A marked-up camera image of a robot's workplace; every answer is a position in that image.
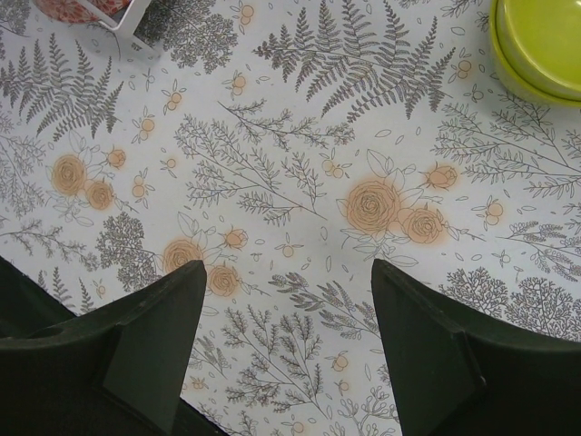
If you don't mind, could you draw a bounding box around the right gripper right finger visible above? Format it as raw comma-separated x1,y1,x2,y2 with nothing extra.
371,260,580,435

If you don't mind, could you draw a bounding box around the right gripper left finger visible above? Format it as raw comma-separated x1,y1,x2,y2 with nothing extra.
1,261,207,435

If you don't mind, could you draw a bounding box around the white wire dish rack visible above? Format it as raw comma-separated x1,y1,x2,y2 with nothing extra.
69,0,159,56

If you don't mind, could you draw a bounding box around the floral table mat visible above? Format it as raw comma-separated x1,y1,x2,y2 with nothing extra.
1,1,580,435

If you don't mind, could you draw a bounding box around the red floral pattern bowl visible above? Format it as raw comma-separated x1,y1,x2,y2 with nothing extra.
33,0,129,24

